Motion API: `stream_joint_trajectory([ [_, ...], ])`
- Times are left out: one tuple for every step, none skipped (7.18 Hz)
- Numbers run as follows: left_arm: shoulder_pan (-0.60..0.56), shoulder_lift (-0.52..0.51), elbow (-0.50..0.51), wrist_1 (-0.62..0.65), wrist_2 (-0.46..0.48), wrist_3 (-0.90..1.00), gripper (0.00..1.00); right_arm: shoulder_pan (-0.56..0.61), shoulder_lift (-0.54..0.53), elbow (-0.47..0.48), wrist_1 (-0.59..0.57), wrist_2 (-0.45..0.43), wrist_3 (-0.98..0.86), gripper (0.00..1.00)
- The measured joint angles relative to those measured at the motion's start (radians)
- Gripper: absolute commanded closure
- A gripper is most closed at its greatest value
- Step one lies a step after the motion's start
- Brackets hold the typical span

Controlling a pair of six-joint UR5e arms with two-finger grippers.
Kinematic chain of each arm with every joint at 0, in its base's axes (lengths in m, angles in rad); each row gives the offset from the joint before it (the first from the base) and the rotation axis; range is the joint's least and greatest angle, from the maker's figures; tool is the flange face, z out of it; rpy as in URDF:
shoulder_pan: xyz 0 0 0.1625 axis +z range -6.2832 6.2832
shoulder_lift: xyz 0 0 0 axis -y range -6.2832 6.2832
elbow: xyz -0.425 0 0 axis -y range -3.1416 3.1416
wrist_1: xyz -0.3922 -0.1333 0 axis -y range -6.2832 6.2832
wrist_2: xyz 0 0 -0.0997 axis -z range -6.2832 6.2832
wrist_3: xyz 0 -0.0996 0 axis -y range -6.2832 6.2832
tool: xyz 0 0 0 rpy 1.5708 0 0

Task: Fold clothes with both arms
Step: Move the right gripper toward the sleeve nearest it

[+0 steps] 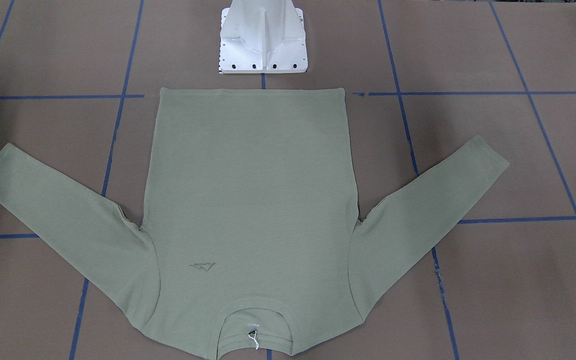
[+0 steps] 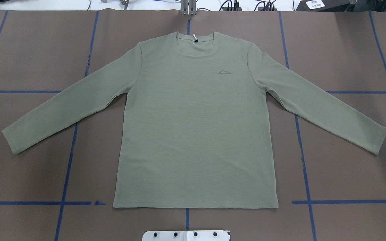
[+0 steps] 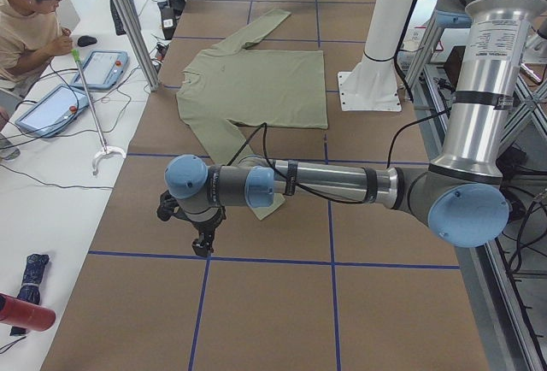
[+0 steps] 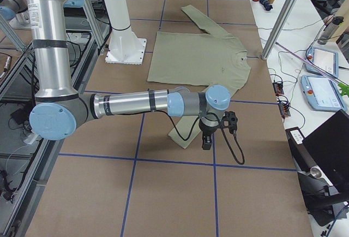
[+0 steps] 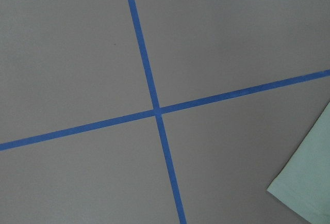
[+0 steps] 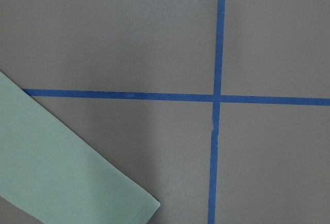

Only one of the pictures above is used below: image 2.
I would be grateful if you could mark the olive green long-sleeve shirt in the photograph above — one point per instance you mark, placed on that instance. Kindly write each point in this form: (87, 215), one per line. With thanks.
(196, 128)

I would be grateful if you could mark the black box with label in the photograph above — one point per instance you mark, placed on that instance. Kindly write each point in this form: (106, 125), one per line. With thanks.
(324, 5)

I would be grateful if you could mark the aluminium camera post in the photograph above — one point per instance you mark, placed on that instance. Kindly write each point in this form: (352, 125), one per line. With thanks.
(188, 7)

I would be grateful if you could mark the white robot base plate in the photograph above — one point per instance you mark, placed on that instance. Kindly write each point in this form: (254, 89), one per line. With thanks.
(187, 235)

